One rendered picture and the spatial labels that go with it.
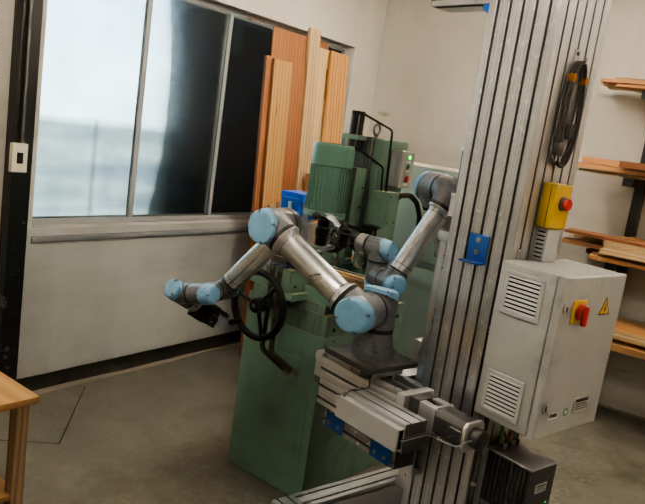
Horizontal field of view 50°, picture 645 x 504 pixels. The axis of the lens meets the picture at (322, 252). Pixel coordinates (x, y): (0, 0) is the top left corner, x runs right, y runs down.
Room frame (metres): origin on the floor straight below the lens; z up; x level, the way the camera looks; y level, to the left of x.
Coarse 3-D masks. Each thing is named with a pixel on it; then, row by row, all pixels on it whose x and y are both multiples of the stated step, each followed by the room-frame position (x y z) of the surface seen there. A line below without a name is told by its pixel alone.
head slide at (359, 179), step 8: (352, 168) 2.96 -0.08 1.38; (360, 168) 2.97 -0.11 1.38; (352, 176) 2.96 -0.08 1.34; (360, 176) 2.98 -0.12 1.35; (352, 184) 2.96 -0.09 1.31; (360, 184) 2.98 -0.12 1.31; (352, 192) 2.95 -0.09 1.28; (360, 192) 2.99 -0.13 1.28; (352, 200) 2.95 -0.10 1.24; (360, 200) 3.00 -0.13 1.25; (352, 208) 2.96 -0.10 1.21; (360, 208) 3.01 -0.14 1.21; (352, 216) 2.97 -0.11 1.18; (352, 224) 2.97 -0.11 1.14; (352, 232) 2.98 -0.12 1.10; (344, 256) 2.95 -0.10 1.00
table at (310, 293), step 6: (252, 276) 2.92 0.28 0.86; (258, 276) 2.90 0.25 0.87; (258, 282) 2.90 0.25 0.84; (264, 288) 2.75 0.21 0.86; (306, 288) 2.74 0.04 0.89; (312, 288) 2.72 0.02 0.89; (288, 294) 2.67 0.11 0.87; (294, 294) 2.67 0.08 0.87; (300, 294) 2.69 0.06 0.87; (306, 294) 2.73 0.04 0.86; (312, 294) 2.72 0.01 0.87; (318, 294) 2.70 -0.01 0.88; (288, 300) 2.67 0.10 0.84; (294, 300) 2.67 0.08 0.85; (300, 300) 2.70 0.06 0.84; (312, 300) 2.71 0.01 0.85; (318, 300) 2.70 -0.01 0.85; (324, 300) 2.68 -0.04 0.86
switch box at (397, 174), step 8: (392, 152) 3.07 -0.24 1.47; (400, 152) 3.05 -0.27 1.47; (408, 152) 3.07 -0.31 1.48; (392, 160) 3.07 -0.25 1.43; (400, 160) 3.04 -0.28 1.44; (408, 160) 3.07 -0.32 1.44; (392, 168) 3.06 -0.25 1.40; (400, 168) 3.04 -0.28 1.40; (392, 176) 3.06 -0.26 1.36; (400, 176) 3.04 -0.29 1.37; (408, 176) 3.09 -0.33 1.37; (392, 184) 3.05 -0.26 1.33; (400, 184) 3.05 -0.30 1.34; (408, 184) 3.10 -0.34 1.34
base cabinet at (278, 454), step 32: (256, 320) 2.89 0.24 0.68; (256, 352) 2.87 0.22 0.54; (288, 352) 2.77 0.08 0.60; (256, 384) 2.86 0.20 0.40; (288, 384) 2.75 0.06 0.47; (256, 416) 2.84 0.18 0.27; (288, 416) 2.73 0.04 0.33; (320, 416) 2.70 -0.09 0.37; (256, 448) 2.83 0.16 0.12; (288, 448) 2.72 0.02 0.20; (320, 448) 2.73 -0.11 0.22; (352, 448) 2.92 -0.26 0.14; (288, 480) 2.71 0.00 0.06; (320, 480) 2.76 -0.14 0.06
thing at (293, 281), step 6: (276, 270) 2.72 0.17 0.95; (288, 270) 2.68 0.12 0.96; (294, 270) 2.70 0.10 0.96; (282, 276) 2.70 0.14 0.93; (288, 276) 2.68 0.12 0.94; (294, 276) 2.68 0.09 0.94; (300, 276) 2.71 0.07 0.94; (264, 282) 2.75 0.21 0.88; (282, 282) 2.69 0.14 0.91; (288, 282) 2.67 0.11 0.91; (294, 282) 2.69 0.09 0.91; (300, 282) 2.72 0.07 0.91; (306, 282) 2.75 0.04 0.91; (282, 288) 2.69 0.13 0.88; (288, 288) 2.67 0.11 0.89; (294, 288) 2.69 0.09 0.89; (300, 288) 2.72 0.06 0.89
